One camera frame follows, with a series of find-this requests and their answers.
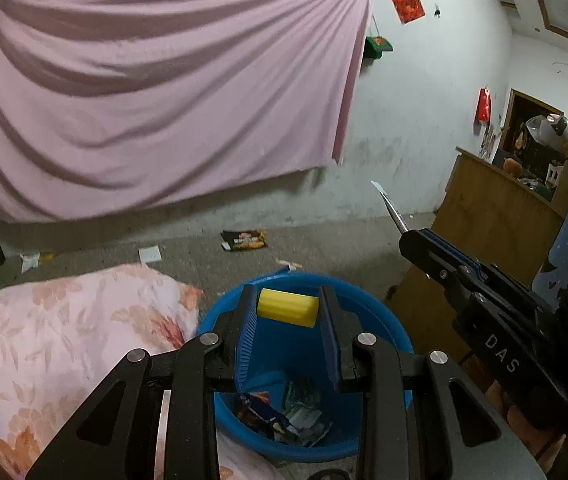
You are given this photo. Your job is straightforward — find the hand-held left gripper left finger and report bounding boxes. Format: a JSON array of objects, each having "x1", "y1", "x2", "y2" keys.
[{"x1": 24, "y1": 284, "x2": 260, "y2": 480}]

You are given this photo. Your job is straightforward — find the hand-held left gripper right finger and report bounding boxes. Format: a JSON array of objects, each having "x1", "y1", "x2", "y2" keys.
[{"x1": 318, "y1": 285, "x2": 547, "y2": 480}]

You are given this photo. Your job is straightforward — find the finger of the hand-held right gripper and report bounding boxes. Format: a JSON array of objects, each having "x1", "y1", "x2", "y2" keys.
[
  {"x1": 398, "y1": 229, "x2": 475, "y2": 307},
  {"x1": 420, "y1": 228, "x2": 495, "y2": 277}
]

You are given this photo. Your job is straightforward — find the yellow ribbed sponge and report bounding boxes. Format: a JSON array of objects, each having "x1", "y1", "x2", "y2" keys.
[{"x1": 257, "y1": 288, "x2": 320, "y2": 329}]

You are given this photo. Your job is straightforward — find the green wrapper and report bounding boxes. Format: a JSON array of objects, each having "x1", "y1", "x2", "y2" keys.
[{"x1": 284, "y1": 380, "x2": 323, "y2": 411}]

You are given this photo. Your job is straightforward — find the blue plastic bucket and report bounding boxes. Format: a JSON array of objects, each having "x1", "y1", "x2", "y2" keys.
[{"x1": 198, "y1": 273, "x2": 415, "y2": 464}]

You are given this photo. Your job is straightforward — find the dark blue wrapper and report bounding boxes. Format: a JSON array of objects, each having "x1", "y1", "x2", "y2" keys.
[{"x1": 236, "y1": 392, "x2": 287, "y2": 429}]

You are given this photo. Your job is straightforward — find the silver foil wrapper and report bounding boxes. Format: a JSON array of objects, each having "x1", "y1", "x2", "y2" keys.
[{"x1": 284, "y1": 407, "x2": 335, "y2": 449}]

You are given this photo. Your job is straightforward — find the person's right hand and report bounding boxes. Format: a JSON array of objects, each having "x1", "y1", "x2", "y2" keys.
[{"x1": 484, "y1": 380, "x2": 567, "y2": 461}]

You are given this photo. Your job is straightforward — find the wooden cabinet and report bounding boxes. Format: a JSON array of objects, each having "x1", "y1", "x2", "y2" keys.
[{"x1": 389, "y1": 147, "x2": 568, "y2": 362}]

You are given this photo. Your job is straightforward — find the black snack wrapper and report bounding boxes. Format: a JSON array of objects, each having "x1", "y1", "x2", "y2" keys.
[{"x1": 220, "y1": 229, "x2": 269, "y2": 253}]

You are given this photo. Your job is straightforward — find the floral blanket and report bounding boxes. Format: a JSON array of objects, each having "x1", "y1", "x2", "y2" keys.
[{"x1": 0, "y1": 263, "x2": 285, "y2": 480}]

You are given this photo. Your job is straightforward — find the green cap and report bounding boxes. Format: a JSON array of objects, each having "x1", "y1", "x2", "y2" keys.
[{"x1": 364, "y1": 35, "x2": 395, "y2": 60}]

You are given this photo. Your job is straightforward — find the pink hanging sheet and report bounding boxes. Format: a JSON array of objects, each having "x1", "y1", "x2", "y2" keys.
[{"x1": 0, "y1": 0, "x2": 373, "y2": 224}]

